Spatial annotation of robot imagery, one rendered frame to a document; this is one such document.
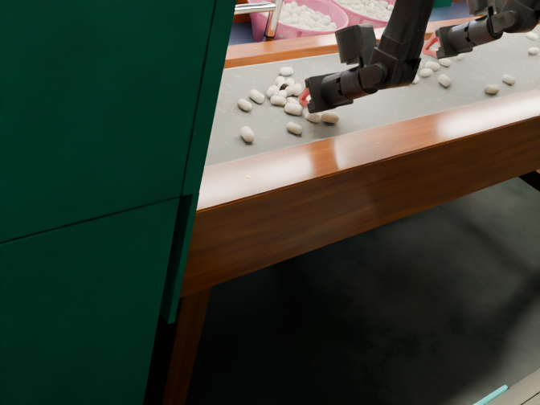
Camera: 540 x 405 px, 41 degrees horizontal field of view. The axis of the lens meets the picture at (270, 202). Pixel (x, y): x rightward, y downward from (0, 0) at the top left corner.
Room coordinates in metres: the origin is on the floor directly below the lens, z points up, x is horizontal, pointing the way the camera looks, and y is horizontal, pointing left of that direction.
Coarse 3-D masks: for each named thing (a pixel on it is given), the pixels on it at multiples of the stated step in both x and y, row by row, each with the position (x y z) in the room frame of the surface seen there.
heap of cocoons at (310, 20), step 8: (288, 8) 1.83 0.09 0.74; (296, 8) 1.85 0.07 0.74; (304, 8) 1.87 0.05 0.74; (280, 16) 1.76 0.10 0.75; (288, 16) 1.83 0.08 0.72; (296, 16) 1.79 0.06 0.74; (304, 16) 1.81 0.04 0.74; (312, 16) 1.83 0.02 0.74; (320, 16) 1.84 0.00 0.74; (328, 16) 1.85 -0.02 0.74; (288, 24) 1.75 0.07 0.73; (296, 24) 1.74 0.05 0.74; (304, 24) 1.75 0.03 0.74; (312, 24) 1.78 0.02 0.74; (320, 24) 1.77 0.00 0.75; (328, 24) 1.82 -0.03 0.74; (288, 32) 1.68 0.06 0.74
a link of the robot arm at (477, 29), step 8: (488, 8) 1.52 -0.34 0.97; (488, 16) 1.51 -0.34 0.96; (472, 24) 1.53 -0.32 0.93; (480, 24) 1.51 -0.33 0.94; (488, 24) 1.50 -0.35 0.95; (472, 32) 1.51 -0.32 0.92; (480, 32) 1.50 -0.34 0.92; (488, 32) 1.49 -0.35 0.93; (472, 40) 1.51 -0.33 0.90; (480, 40) 1.51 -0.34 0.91; (488, 40) 1.50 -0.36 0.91
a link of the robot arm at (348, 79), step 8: (352, 64) 1.24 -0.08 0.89; (360, 64) 1.20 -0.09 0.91; (344, 72) 1.22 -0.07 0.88; (352, 72) 1.20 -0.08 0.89; (344, 80) 1.20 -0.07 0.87; (352, 80) 1.19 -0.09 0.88; (360, 80) 1.18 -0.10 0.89; (344, 88) 1.20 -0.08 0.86; (352, 88) 1.19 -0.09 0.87; (360, 88) 1.18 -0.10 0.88; (368, 88) 1.18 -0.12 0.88; (352, 96) 1.20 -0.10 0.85; (360, 96) 1.19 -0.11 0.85
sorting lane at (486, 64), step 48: (432, 48) 1.83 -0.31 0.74; (480, 48) 1.93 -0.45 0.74; (528, 48) 2.04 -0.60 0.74; (240, 96) 1.29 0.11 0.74; (288, 96) 1.35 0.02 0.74; (384, 96) 1.47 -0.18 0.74; (432, 96) 1.54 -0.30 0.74; (480, 96) 1.61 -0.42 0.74; (240, 144) 1.11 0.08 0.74; (288, 144) 1.16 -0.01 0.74
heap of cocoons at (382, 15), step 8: (336, 0) 2.01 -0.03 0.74; (344, 0) 2.03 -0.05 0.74; (352, 0) 2.02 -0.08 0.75; (368, 0) 2.08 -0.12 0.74; (352, 8) 1.98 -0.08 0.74; (360, 8) 1.99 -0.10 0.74; (368, 8) 2.00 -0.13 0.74; (376, 8) 2.02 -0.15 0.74; (384, 8) 2.04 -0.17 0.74; (392, 8) 2.06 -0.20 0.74; (368, 16) 1.95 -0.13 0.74; (376, 16) 1.97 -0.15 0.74; (384, 16) 1.98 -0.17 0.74; (384, 24) 1.91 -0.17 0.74
